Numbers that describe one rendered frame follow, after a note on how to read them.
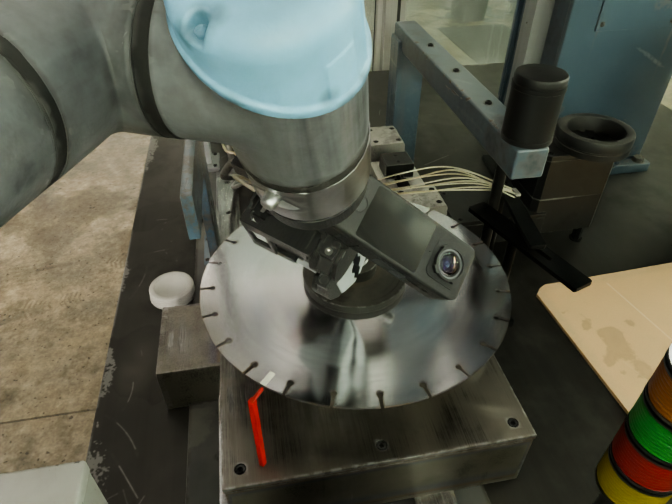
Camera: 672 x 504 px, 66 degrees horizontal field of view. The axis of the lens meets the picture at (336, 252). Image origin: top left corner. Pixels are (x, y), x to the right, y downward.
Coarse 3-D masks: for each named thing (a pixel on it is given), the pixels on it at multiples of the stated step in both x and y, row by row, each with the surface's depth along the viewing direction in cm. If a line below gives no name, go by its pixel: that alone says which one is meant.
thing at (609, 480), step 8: (608, 448) 36; (608, 456) 35; (600, 464) 37; (608, 464) 35; (600, 472) 36; (608, 472) 35; (616, 472) 34; (600, 480) 36; (608, 480) 35; (616, 480) 35; (624, 480) 34; (600, 488) 36; (608, 488) 36; (616, 488) 35; (624, 488) 34; (632, 488) 34; (608, 496) 36; (616, 496) 35; (624, 496) 34; (632, 496) 34; (640, 496) 34; (648, 496) 33; (656, 496) 33; (664, 496) 33
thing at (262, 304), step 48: (240, 240) 61; (480, 240) 61; (240, 288) 55; (288, 288) 55; (480, 288) 55; (240, 336) 50; (288, 336) 50; (336, 336) 50; (384, 336) 50; (432, 336) 50; (480, 336) 50; (336, 384) 46; (384, 384) 46; (432, 384) 46
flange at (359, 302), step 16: (304, 272) 56; (368, 272) 54; (384, 272) 55; (352, 288) 53; (368, 288) 53; (384, 288) 54; (400, 288) 54; (336, 304) 52; (352, 304) 52; (368, 304) 52; (384, 304) 53
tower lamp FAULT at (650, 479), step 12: (624, 420) 34; (624, 432) 34; (612, 444) 35; (624, 444) 33; (612, 456) 35; (624, 456) 34; (636, 456) 32; (648, 456) 32; (624, 468) 34; (636, 468) 33; (648, 468) 32; (660, 468) 31; (636, 480) 33; (648, 480) 33; (660, 480) 32; (660, 492) 33
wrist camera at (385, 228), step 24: (384, 192) 36; (360, 216) 35; (384, 216) 35; (408, 216) 36; (360, 240) 35; (384, 240) 35; (408, 240) 36; (432, 240) 37; (456, 240) 38; (384, 264) 36; (408, 264) 36; (432, 264) 37; (456, 264) 37; (432, 288) 37; (456, 288) 38
